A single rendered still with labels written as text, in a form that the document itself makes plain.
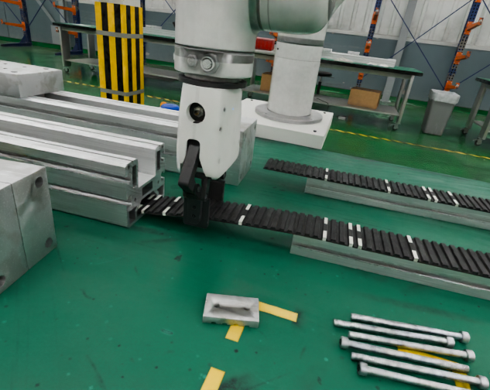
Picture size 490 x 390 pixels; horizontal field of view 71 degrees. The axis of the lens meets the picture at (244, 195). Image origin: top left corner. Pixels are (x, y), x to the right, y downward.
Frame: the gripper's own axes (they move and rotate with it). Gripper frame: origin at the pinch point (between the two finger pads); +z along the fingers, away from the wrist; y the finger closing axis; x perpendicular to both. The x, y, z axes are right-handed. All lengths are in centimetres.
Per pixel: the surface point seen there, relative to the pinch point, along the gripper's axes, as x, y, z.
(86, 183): 13.4, -5.0, -1.8
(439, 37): -192, 754, -47
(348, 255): -18.7, -1.4, 2.1
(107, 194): 10.6, -5.1, -1.0
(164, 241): 2.8, -5.7, 3.2
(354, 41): -41, 762, -23
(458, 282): -30.9, -1.4, 2.3
